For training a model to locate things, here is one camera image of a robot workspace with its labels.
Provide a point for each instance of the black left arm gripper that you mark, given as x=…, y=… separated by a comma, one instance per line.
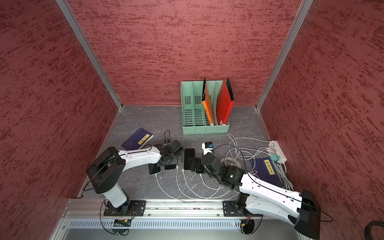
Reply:
x=174, y=155

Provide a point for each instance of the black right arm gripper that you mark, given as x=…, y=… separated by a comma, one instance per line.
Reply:
x=195, y=160

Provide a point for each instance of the white case phone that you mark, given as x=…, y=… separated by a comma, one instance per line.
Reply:
x=189, y=160

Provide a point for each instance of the pink case phone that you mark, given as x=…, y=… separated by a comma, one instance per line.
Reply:
x=170, y=167

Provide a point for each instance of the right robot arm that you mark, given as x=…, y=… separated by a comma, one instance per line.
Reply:
x=302, y=210

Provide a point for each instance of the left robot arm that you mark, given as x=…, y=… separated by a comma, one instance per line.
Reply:
x=105, y=171

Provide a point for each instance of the dark phone far left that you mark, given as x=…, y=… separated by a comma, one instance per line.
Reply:
x=154, y=169

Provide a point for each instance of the purple book yellow label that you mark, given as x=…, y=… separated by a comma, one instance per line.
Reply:
x=136, y=141

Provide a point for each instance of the green file organizer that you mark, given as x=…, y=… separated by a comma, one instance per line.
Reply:
x=195, y=120

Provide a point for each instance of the white power strip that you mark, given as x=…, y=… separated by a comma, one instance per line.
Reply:
x=278, y=151

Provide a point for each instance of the orange folder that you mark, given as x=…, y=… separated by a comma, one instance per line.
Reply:
x=206, y=101

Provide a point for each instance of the red folder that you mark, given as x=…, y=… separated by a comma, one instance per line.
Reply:
x=225, y=102

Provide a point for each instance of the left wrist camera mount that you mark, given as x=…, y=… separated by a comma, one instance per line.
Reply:
x=167, y=142

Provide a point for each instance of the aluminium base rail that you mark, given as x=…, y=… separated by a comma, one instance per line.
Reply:
x=173, y=209

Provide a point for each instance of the aluminium corner post left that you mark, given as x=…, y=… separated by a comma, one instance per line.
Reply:
x=79, y=33

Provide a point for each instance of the aluminium corner post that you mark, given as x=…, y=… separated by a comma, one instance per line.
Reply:
x=291, y=36
x=79, y=33

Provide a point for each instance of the aluminium corner post right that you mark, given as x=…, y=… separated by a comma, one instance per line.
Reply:
x=291, y=36

